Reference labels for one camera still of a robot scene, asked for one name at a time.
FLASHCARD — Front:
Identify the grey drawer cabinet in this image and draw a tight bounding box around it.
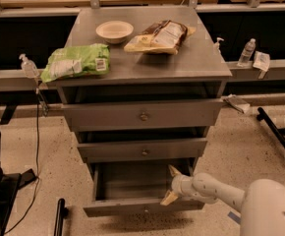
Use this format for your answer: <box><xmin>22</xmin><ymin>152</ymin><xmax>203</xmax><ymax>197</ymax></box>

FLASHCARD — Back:
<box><xmin>50</xmin><ymin>5</ymin><xmax>233</xmax><ymax>182</ymax></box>

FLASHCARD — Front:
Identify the grey bottom drawer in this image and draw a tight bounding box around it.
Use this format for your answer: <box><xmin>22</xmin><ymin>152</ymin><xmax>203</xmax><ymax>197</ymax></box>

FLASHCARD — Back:
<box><xmin>85</xmin><ymin>158</ymin><xmax>203</xmax><ymax>217</ymax></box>

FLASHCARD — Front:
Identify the left sanitizer pump bottle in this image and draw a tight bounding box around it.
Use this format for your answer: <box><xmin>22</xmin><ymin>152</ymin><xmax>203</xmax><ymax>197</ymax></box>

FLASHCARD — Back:
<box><xmin>19</xmin><ymin>54</ymin><xmax>39</xmax><ymax>79</ymax></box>

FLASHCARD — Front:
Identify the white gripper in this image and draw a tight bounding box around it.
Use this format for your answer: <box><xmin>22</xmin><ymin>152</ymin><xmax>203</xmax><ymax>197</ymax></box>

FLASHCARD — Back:
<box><xmin>160</xmin><ymin>164</ymin><xmax>194</xmax><ymax>206</ymax></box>

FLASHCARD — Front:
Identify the folded grey cloth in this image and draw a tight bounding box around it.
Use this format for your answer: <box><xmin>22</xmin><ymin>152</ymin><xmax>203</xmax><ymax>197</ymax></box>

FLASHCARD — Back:
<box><xmin>224</xmin><ymin>94</ymin><xmax>250</xmax><ymax>113</ymax></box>

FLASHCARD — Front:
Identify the grey top drawer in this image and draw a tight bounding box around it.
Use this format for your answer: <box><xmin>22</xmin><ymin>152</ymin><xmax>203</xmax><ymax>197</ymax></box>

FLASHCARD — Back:
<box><xmin>63</xmin><ymin>99</ymin><xmax>223</xmax><ymax>132</ymax></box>

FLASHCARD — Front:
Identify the grey middle drawer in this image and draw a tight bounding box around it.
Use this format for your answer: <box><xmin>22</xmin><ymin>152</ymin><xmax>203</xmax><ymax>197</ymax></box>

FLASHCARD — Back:
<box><xmin>78</xmin><ymin>138</ymin><xmax>207</xmax><ymax>163</ymax></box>

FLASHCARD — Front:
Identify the green chip bag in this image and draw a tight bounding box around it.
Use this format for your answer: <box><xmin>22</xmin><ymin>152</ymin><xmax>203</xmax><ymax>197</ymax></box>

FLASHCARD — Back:
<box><xmin>41</xmin><ymin>43</ymin><xmax>110</xmax><ymax>83</ymax></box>

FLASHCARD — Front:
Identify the clear water bottle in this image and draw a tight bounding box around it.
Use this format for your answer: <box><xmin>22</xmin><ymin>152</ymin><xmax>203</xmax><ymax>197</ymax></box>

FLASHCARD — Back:
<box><xmin>237</xmin><ymin>38</ymin><xmax>256</xmax><ymax>67</ymax></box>

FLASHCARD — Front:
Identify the black hanging cable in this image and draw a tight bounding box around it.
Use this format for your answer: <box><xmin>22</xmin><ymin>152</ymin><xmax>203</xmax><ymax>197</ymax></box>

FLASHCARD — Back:
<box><xmin>3</xmin><ymin>88</ymin><xmax>42</xmax><ymax>236</ymax></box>

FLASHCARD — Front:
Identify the sanitizer pump bottle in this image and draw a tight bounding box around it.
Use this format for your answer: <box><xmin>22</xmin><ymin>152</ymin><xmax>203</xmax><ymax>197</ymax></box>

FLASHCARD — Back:
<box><xmin>19</xmin><ymin>54</ymin><xmax>39</xmax><ymax>79</ymax></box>
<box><xmin>214</xmin><ymin>37</ymin><xmax>224</xmax><ymax>53</ymax></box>

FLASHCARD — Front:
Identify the grey drawer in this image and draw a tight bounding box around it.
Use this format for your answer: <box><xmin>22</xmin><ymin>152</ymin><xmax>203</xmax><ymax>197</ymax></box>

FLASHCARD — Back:
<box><xmin>63</xmin><ymin>99</ymin><xmax>223</xmax><ymax>132</ymax></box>
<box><xmin>85</xmin><ymin>158</ymin><xmax>203</xmax><ymax>217</ymax></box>
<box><xmin>78</xmin><ymin>138</ymin><xmax>207</xmax><ymax>163</ymax></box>

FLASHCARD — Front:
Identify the white paper packet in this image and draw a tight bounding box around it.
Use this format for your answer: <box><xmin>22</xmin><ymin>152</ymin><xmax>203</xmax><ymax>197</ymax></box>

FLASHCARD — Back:
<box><xmin>253</xmin><ymin>51</ymin><xmax>270</xmax><ymax>79</ymax></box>

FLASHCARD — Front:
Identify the white paper bowl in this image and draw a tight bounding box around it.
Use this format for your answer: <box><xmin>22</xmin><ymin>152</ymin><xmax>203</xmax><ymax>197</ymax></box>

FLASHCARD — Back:
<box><xmin>95</xmin><ymin>21</ymin><xmax>134</xmax><ymax>44</ymax></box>

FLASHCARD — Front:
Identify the black stand right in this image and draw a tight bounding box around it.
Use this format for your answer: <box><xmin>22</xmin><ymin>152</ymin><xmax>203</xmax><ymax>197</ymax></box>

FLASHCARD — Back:
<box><xmin>256</xmin><ymin>106</ymin><xmax>285</xmax><ymax>169</ymax></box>

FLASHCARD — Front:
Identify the right sanitizer pump bottle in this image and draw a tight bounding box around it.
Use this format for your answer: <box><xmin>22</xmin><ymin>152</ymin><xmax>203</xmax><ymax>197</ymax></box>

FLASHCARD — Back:
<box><xmin>214</xmin><ymin>37</ymin><xmax>224</xmax><ymax>53</ymax></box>

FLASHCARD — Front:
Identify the black bar bottom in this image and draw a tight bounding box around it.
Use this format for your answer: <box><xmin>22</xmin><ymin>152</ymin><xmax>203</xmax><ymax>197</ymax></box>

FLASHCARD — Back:
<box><xmin>54</xmin><ymin>198</ymin><xmax>68</xmax><ymax>236</ymax></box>

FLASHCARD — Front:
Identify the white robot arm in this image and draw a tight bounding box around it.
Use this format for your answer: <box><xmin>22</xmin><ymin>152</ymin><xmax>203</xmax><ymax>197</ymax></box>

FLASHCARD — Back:
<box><xmin>160</xmin><ymin>165</ymin><xmax>285</xmax><ymax>236</ymax></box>

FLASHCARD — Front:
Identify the brown yellow snack bag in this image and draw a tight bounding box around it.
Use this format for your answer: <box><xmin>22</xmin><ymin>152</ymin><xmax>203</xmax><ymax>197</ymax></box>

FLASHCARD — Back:
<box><xmin>124</xmin><ymin>20</ymin><xmax>196</xmax><ymax>55</ymax></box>

